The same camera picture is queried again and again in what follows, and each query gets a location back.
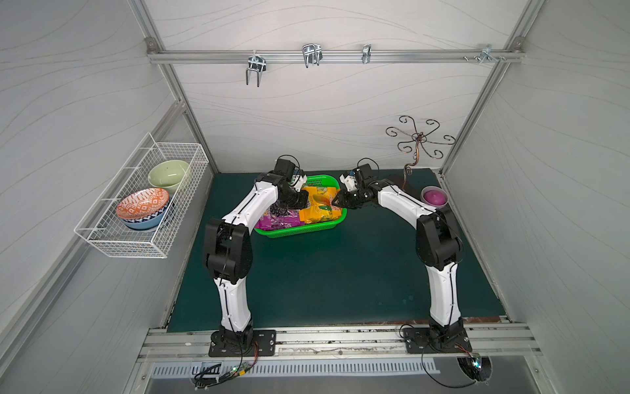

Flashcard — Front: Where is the green plastic basket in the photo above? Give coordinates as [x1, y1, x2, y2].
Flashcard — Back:
[254, 175, 347, 238]

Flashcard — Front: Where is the yellow corn candy bag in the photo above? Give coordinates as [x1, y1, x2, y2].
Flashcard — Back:
[299, 186, 343, 225]

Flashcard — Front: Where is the purple grape candy bag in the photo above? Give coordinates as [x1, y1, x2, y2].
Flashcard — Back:
[255, 203, 305, 231]

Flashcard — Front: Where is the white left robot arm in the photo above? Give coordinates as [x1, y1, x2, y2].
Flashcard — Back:
[204, 154, 308, 336]

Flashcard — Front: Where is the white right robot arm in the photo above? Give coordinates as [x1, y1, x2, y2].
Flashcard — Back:
[333, 164, 464, 332]

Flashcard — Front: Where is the grey bowl purple inside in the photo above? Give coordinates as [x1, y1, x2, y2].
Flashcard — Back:
[421, 186, 449, 208]

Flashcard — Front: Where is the black metal jewelry stand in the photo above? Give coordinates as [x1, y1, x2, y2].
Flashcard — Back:
[385, 115, 457, 189]

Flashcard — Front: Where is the double prong metal hook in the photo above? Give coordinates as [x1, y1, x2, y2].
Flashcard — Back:
[245, 54, 267, 87]

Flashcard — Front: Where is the light green bowl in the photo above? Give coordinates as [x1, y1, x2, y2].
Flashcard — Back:
[148, 160, 190, 195]

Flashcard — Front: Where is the looped metal hook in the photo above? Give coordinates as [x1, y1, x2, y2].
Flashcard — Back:
[302, 44, 323, 68]

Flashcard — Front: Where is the small metal hook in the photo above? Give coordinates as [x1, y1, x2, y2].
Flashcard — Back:
[362, 44, 372, 64]

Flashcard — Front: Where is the blue bowl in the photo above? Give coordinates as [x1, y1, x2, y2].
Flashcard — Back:
[120, 210, 166, 231]

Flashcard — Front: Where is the orange patterned bowl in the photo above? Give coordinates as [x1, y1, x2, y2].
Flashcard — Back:
[115, 188, 170, 220]

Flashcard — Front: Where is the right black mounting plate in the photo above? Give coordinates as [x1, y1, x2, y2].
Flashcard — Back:
[399, 322, 473, 355]

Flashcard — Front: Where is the black mounting plate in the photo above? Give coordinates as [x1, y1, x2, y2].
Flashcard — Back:
[208, 328, 277, 358]
[399, 322, 473, 355]

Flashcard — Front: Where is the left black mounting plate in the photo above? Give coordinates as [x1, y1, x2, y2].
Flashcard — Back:
[208, 328, 277, 358]

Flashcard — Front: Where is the right metal peg hook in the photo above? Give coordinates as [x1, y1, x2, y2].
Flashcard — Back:
[462, 45, 507, 65]

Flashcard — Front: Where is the white vented strip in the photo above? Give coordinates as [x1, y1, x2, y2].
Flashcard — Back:
[151, 358, 441, 379]

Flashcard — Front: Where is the round black floor port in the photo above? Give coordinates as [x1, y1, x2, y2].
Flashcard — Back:
[457, 356, 493, 382]

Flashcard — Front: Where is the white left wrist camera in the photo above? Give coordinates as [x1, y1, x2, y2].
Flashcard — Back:
[290, 172, 308, 192]

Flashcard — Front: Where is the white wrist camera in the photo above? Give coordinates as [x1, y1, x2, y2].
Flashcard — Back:
[340, 174, 358, 193]
[290, 172, 308, 192]

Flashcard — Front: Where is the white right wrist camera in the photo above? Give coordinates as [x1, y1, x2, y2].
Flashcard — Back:
[340, 174, 358, 193]

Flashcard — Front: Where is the aluminium wall rail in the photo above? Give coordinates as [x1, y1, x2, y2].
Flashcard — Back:
[144, 37, 525, 66]

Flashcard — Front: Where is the white wire wall basket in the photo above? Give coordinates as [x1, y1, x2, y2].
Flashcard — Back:
[75, 134, 208, 259]

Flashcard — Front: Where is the right black cable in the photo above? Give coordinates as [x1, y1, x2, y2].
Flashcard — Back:
[417, 351, 478, 390]

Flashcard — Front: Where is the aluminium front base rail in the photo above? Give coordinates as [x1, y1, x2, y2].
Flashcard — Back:
[137, 323, 542, 362]

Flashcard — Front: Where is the left cable bundle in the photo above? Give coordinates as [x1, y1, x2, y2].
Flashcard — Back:
[193, 339, 260, 390]

